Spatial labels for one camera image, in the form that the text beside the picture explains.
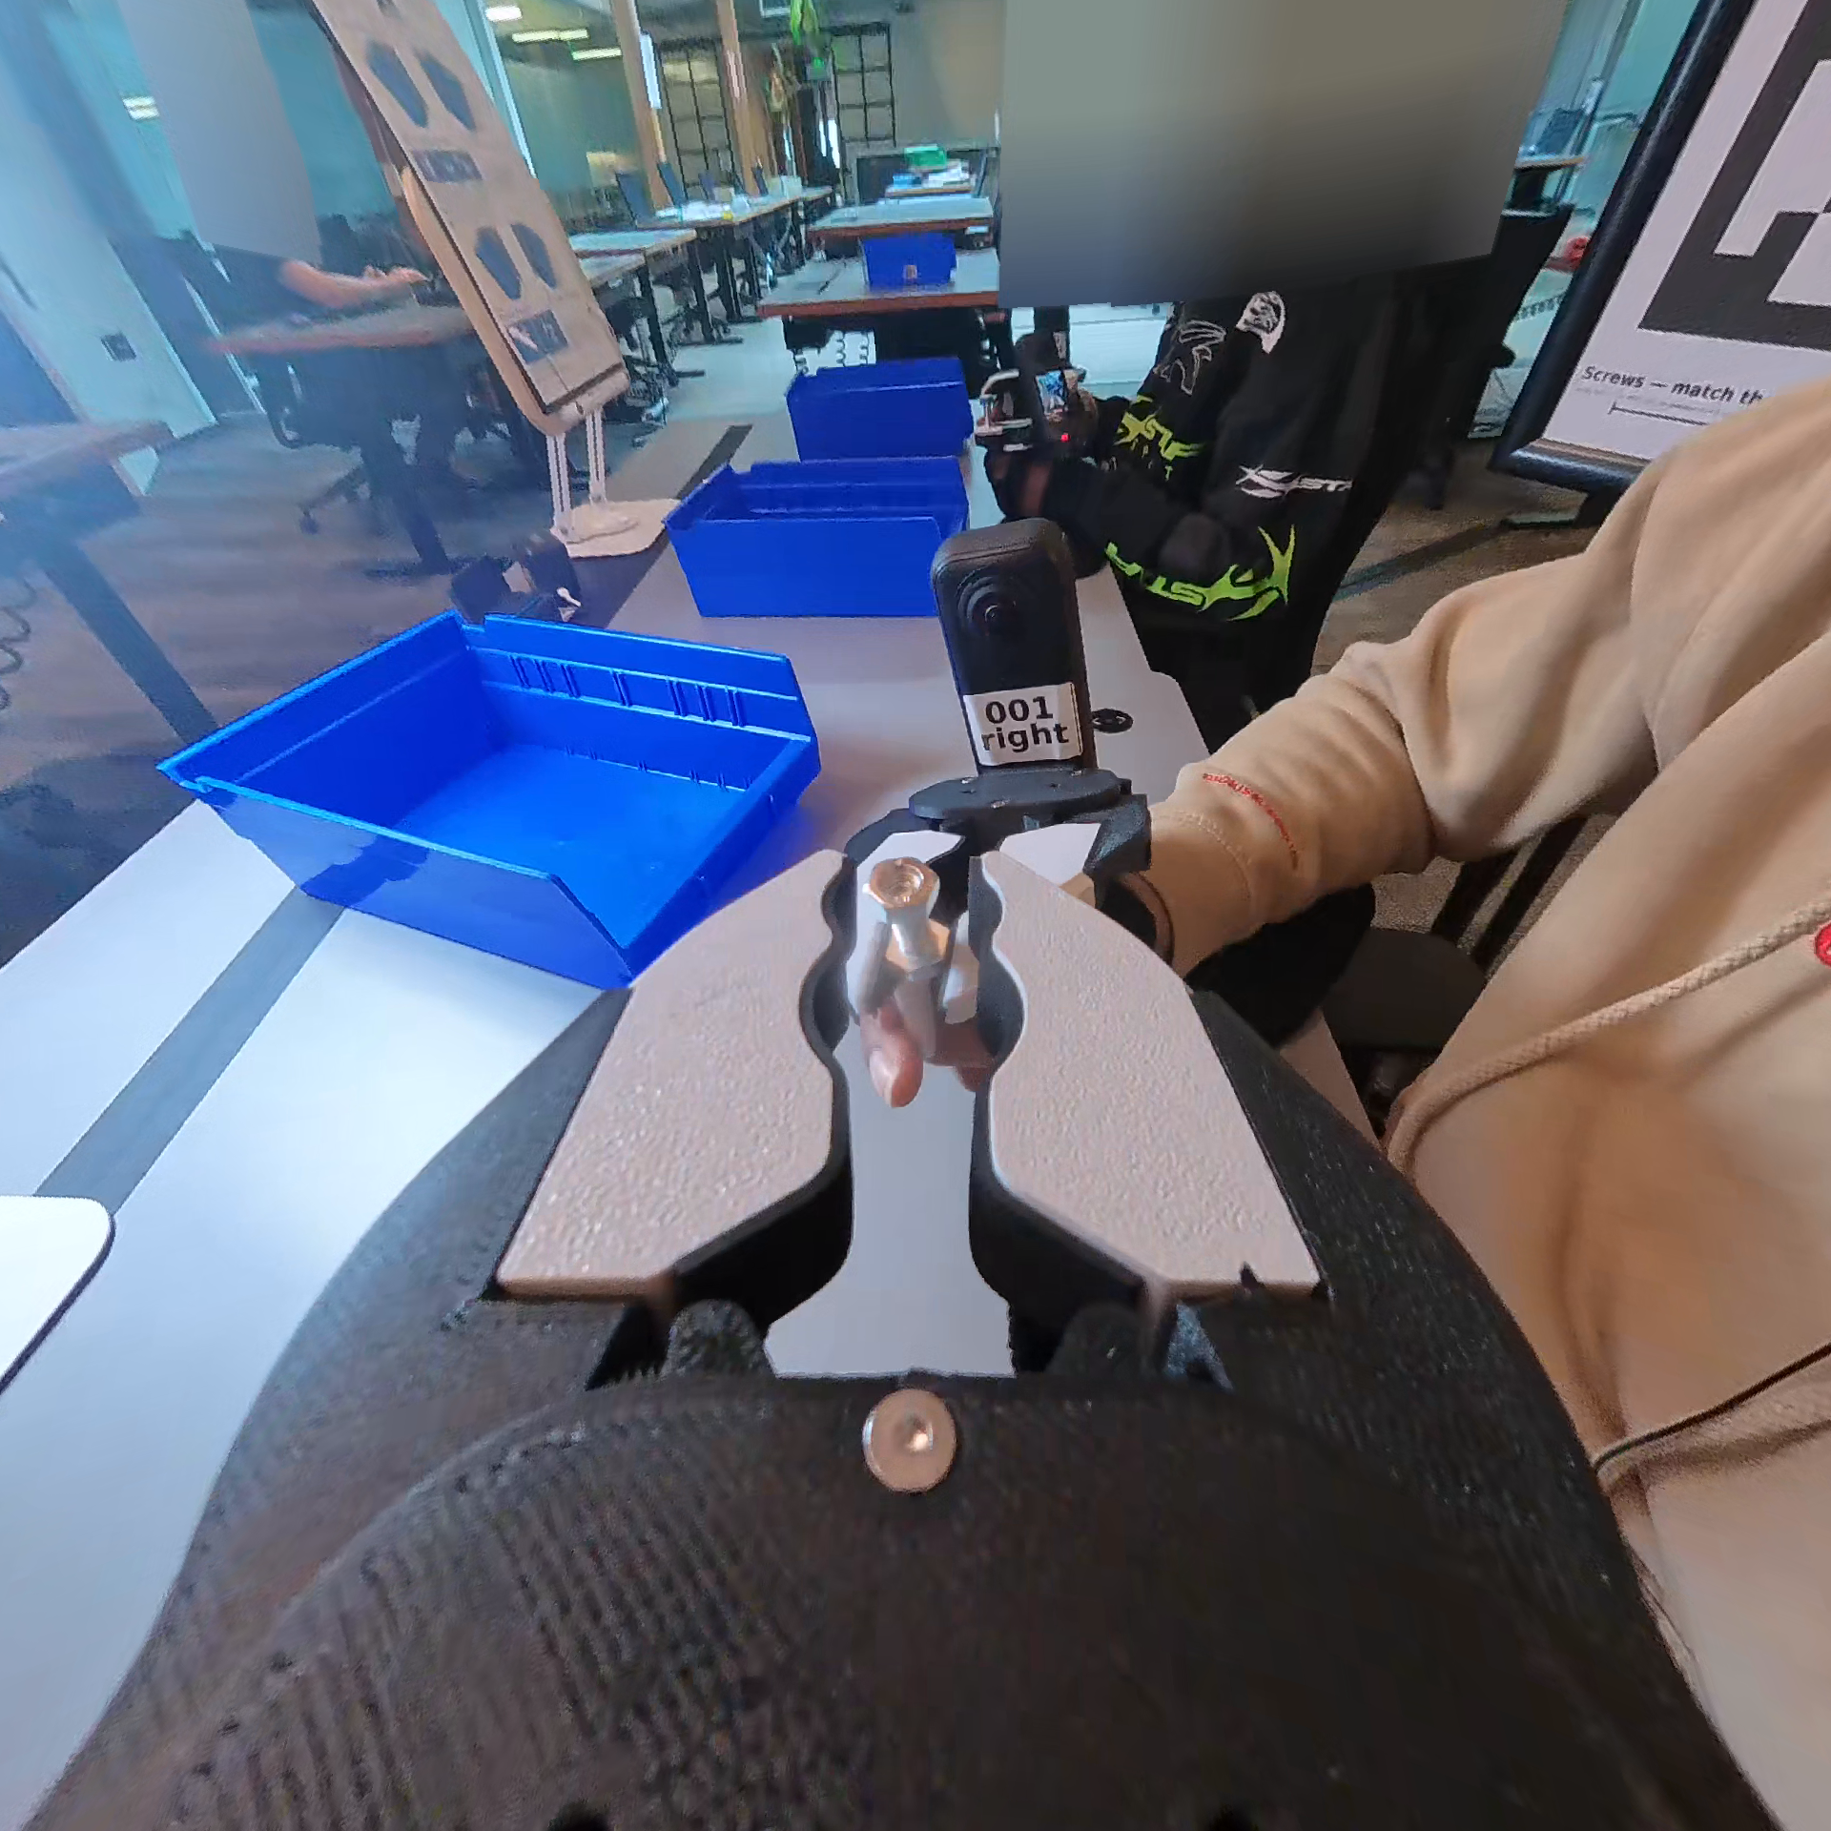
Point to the row of wooden desks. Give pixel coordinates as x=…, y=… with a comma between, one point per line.
x=671, y=235

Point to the white instruction sign stand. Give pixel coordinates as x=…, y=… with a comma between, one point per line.
x=41, y=1273

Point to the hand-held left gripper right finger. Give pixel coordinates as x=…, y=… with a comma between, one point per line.
x=1129, y=1117

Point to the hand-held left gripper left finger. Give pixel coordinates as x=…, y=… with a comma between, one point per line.
x=688, y=1088

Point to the wooden desk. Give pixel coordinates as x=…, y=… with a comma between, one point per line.
x=859, y=301
x=343, y=329
x=73, y=458

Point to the silver hex bolt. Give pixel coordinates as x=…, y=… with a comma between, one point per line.
x=916, y=944

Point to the blue plastic bin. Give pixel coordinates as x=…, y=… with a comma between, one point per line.
x=800, y=564
x=873, y=414
x=910, y=260
x=572, y=816

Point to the person's right hand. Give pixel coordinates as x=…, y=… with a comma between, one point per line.
x=899, y=1066

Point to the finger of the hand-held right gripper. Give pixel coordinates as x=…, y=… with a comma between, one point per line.
x=874, y=980
x=1044, y=860

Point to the person's right forearm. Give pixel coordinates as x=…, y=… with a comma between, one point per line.
x=1373, y=760

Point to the framed marker poster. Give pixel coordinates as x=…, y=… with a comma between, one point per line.
x=1715, y=173

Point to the small black device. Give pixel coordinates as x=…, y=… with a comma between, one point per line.
x=508, y=587

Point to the cardboard instruction board stand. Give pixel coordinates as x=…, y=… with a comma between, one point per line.
x=472, y=185

